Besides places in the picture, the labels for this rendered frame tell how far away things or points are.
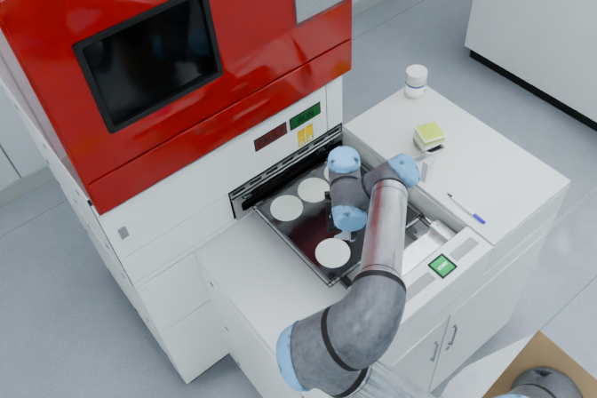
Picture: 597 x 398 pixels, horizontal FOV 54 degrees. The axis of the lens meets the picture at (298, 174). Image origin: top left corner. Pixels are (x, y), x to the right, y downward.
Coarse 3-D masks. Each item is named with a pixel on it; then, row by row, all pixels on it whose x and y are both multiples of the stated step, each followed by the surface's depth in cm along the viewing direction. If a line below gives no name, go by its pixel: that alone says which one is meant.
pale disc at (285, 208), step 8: (280, 200) 183; (288, 200) 183; (296, 200) 182; (272, 208) 181; (280, 208) 181; (288, 208) 180; (296, 208) 180; (280, 216) 179; (288, 216) 178; (296, 216) 178
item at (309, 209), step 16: (304, 176) 188; (320, 176) 188; (288, 192) 185; (304, 208) 180; (320, 208) 180; (288, 224) 176; (304, 224) 176; (320, 224) 176; (304, 240) 172; (320, 240) 172; (352, 256) 168; (336, 272) 165
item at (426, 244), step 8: (424, 240) 172; (432, 240) 172; (440, 240) 172; (408, 248) 171; (416, 248) 171; (424, 248) 170; (432, 248) 170; (408, 256) 169; (416, 256) 169; (424, 256) 169; (408, 264) 167; (416, 264) 167
